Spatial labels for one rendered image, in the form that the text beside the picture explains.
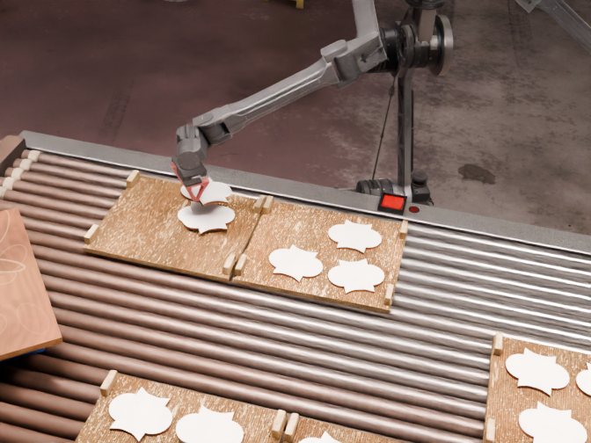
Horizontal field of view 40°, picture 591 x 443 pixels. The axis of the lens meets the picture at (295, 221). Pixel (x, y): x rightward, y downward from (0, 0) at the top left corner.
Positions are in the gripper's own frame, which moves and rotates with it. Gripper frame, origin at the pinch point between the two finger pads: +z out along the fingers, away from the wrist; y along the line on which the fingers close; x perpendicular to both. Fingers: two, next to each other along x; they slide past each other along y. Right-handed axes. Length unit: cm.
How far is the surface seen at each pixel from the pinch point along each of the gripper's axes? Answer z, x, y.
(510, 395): 9, -41, -89
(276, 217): 9.6, -21.6, -9.7
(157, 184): 9.4, 3.4, 18.9
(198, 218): 7.7, -0.7, -2.9
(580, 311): 12, -77, -74
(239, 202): 9.5, -14.9, 0.9
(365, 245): 8.8, -37.7, -31.5
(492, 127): 106, -216, 115
